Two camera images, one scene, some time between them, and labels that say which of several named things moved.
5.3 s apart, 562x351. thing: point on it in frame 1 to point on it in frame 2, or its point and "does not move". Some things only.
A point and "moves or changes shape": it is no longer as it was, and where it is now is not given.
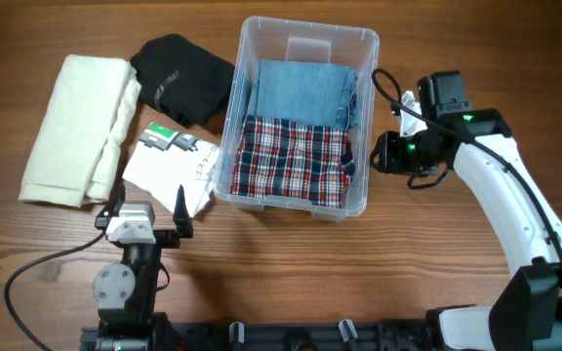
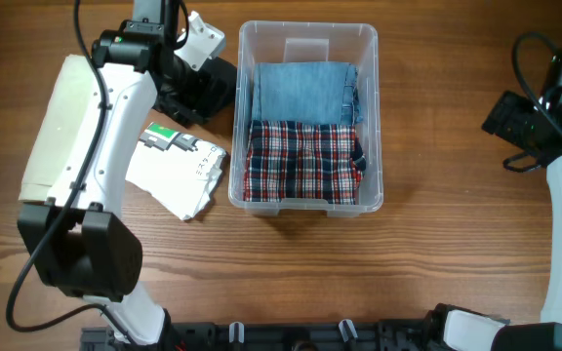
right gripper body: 406,154 to 517,119
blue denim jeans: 321,95 does not move
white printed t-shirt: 163,160 does not move
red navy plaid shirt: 294,160 moves or changes shape
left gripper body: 167,239 to 187,86
